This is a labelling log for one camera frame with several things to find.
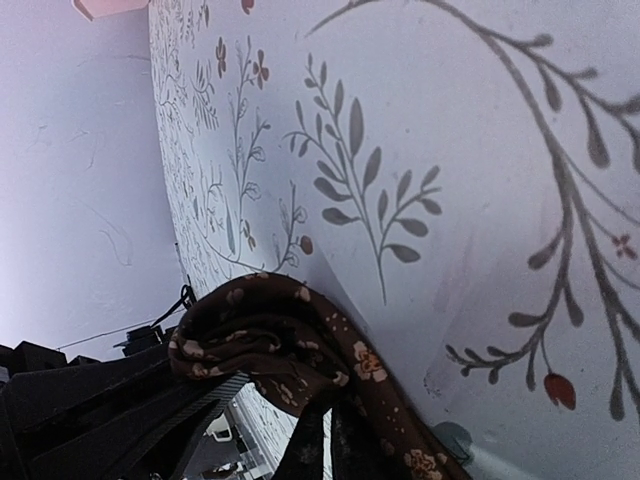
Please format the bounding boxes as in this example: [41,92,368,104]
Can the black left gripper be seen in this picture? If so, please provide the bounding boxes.
[1,344,247,479]

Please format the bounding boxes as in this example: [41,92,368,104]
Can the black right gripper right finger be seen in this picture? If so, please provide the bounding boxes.
[331,400,400,480]

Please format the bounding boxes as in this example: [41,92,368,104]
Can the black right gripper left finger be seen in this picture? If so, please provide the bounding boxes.
[272,404,331,480]

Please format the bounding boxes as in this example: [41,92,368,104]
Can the brown floral tie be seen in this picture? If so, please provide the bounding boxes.
[168,273,467,479]

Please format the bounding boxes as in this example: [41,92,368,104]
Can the pink divided organizer tray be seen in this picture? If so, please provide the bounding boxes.
[71,0,150,22]

